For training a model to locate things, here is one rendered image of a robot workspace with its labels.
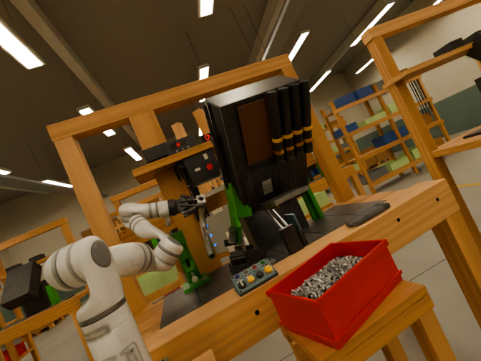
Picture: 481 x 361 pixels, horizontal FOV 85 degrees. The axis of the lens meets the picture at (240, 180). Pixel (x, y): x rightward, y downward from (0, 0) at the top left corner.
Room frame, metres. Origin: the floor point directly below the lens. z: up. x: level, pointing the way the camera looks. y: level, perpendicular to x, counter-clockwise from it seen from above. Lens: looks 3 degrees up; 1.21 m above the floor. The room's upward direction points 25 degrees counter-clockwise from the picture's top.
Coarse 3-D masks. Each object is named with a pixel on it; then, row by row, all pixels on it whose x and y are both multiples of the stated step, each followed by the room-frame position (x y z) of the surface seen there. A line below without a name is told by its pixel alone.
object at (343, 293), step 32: (320, 256) 0.89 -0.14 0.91; (352, 256) 0.86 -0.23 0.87; (384, 256) 0.74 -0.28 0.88; (288, 288) 0.81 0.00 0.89; (320, 288) 0.72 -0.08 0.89; (352, 288) 0.66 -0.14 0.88; (384, 288) 0.71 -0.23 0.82; (288, 320) 0.74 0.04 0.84; (320, 320) 0.62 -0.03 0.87; (352, 320) 0.64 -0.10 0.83
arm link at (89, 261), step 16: (80, 240) 0.53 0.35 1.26; (96, 240) 0.55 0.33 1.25; (64, 256) 0.51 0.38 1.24; (80, 256) 0.51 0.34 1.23; (96, 256) 0.53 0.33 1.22; (64, 272) 0.51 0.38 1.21; (80, 272) 0.51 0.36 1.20; (96, 272) 0.52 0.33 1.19; (112, 272) 0.56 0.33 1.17; (96, 288) 0.51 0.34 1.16; (112, 288) 0.54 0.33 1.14; (96, 304) 0.51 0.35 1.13; (112, 304) 0.53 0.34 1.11; (80, 320) 0.51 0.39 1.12; (96, 320) 0.51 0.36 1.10
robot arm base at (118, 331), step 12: (120, 312) 0.54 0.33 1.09; (96, 324) 0.51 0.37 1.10; (108, 324) 0.51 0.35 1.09; (120, 324) 0.53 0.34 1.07; (132, 324) 0.55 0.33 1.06; (84, 336) 0.52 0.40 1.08; (96, 336) 0.51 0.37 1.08; (108, 336) 0.51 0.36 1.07; (120, 336) 0.52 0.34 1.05; (132, 336) 0.54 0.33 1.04; (96, 348) 0.51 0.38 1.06; (108, 348) 0.51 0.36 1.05; (120, 348) 0.52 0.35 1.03; (132, 348) 0.52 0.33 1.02; (144, 348) 0.56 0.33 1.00; (96, 360) 0.51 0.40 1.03; (108, 360) 0.51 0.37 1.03; (120, 360) 0.51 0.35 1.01; (132, 360) 0.52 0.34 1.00; (144, 360) 0.54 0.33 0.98
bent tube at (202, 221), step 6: (198, 198) 1.22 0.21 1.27; (204, 198) 1.21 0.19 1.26; (204, 204) 1.23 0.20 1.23; (198, 210) 1.25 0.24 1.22; (204, 210) 1.25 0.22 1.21; (204, 216) 1.26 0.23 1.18; (204, 222) 1.26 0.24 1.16; (204, 228) 1.24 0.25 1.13; (204, 234) 1.22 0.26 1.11; (204, 240) 1.20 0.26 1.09; (210, 240) 1.20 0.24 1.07; (210, 246) 1.16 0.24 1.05; (210, 252) 1.13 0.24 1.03; (210, 258) 1.14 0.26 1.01
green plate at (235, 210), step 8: (232, 184) 1.14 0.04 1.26; (232, 192) 1.14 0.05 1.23; (232, 200) 1.14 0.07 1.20; (232, 208) 1.16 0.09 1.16; (240, 208) 1.15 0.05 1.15; (248, 208) 1.16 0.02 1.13; (232, 216) 1.19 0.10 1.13; (240, 216) 1.15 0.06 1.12; (248, 216) 1.16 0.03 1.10; (232, 224) 1.21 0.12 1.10
